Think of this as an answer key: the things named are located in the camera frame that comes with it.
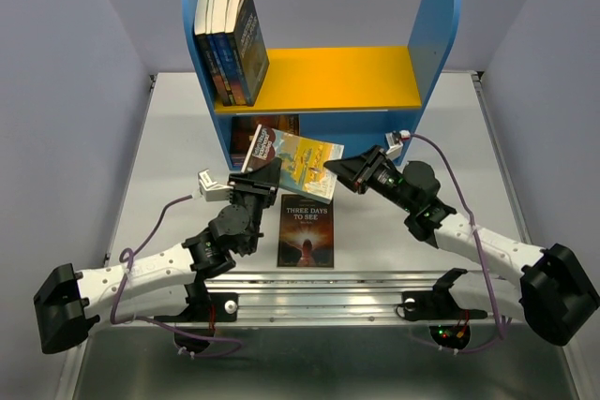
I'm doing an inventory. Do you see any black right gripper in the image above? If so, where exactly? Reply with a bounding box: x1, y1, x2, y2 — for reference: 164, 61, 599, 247
322, 144, 415, 214

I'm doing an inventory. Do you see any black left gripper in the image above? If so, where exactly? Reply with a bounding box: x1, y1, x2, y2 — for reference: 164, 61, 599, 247
225, 156, 280, 254

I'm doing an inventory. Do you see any Huckleberry Finn paperback book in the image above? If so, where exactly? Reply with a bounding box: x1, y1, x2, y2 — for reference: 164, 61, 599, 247
242, 125, 344, 203

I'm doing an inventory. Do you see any dark orange cover book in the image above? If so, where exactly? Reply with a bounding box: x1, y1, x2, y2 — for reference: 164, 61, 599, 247
230, 114, 300, 156

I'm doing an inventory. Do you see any Nineteen Eighty-Four book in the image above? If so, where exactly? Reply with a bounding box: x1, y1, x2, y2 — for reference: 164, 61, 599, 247
233, 0, 269, 106

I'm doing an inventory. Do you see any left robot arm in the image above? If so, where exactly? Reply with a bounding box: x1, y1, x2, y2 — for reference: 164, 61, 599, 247
33, 158, 282, 354

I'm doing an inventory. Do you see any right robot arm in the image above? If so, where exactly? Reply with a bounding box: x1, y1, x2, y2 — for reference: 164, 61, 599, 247
324, 146, 599, 347

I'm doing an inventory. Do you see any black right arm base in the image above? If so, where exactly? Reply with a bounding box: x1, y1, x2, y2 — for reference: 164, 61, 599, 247
395, 268, 488, 321

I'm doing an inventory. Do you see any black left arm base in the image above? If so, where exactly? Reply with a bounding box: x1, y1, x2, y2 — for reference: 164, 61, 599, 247
172, 285, 239, 337

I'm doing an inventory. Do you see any pink spine Roald Dahl book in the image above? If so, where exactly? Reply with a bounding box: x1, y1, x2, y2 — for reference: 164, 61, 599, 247
231, 155, 246, 168

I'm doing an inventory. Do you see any Three Days to See book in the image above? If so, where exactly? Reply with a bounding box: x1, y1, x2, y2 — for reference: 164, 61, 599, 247
277, 194, 335, 269

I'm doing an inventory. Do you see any blue and yellow bookshelf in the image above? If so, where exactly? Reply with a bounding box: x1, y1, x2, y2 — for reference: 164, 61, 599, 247
181, 0, 461, 170

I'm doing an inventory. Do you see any upright book on shelf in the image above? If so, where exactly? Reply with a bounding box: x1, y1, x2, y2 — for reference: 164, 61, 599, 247
207, 0, 236, 106
194, 0, 224, 100

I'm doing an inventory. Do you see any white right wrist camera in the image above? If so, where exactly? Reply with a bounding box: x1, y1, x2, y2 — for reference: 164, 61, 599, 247
385, 130, 412, 160

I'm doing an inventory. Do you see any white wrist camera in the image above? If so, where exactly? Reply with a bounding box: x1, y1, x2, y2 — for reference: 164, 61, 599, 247
191, 170, 231, 202
385, 130, 412, 160

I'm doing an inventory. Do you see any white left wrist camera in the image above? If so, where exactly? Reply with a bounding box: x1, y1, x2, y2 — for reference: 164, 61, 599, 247
191, 170, 231, 202

